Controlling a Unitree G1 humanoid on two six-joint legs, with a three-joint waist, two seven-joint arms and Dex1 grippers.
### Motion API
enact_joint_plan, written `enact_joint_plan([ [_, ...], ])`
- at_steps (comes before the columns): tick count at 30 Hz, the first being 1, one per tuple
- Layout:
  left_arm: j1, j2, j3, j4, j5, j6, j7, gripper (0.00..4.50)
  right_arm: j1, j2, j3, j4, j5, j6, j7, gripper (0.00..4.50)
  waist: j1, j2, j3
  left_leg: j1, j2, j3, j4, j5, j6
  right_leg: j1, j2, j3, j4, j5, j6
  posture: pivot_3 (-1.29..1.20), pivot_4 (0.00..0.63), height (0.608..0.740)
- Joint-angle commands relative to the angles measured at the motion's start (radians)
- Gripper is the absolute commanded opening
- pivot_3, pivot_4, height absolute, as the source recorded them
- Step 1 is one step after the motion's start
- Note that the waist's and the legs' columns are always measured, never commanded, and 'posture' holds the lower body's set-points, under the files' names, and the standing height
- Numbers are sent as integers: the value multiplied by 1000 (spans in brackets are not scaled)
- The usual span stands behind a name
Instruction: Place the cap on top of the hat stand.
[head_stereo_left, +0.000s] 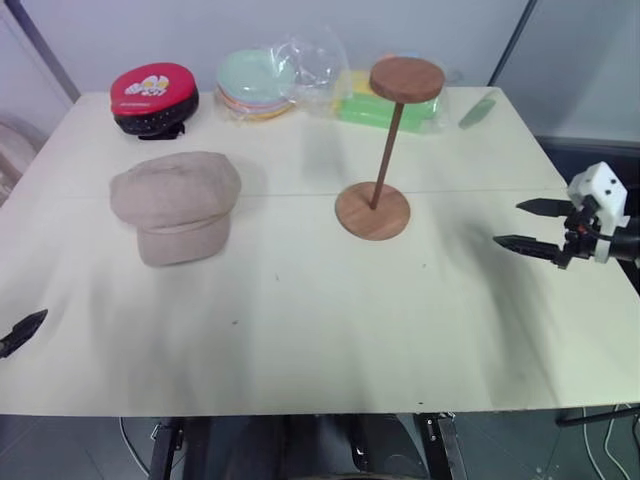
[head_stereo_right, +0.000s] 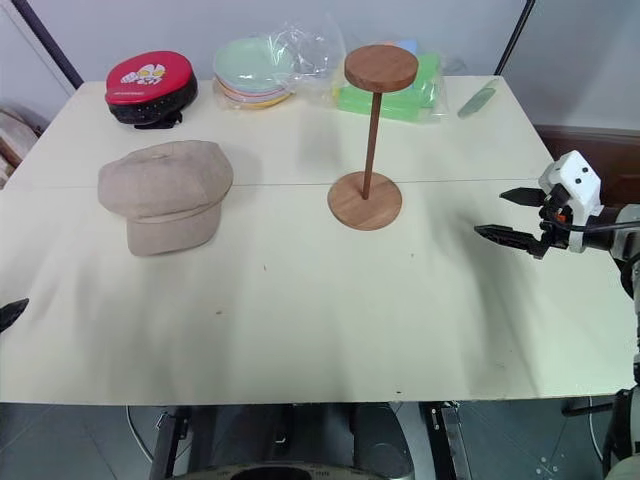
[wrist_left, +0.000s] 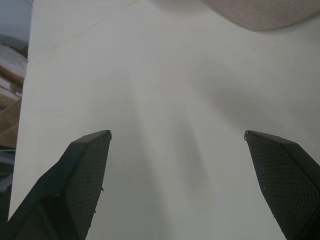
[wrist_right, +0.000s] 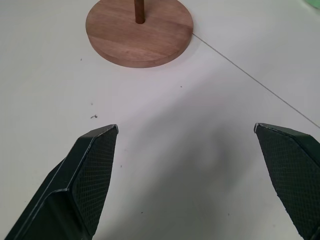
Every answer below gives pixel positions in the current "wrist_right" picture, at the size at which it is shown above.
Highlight green object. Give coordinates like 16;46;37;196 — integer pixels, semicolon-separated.
304;0;320;12

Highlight round wooden peg stand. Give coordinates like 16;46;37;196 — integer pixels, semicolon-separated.
85;0;194;69

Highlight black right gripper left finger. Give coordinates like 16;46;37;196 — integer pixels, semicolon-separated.
0;124;119;240

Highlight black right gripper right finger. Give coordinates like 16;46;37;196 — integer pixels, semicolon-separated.
253;122;320;240

